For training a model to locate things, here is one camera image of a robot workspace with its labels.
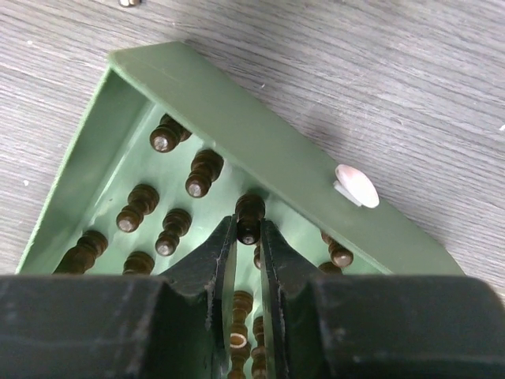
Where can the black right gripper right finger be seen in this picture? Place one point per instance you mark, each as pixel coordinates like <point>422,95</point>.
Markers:
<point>291,324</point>

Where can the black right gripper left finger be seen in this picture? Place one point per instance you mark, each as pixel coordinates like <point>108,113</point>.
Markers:
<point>192,338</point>

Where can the dark pawn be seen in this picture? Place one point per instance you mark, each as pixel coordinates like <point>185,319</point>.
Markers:
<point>250,210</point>

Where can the green plastic tray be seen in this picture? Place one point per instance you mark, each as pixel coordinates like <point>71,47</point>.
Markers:
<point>102,324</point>

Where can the dark chess piece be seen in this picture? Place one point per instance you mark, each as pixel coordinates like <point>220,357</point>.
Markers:
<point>138,263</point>
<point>258,353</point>
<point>83,255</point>
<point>340,256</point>
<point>142,201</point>
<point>176,224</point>
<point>168,135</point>
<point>206,167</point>
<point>239,346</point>

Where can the white plastic rivet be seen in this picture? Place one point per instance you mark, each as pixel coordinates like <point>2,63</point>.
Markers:
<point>355,186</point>

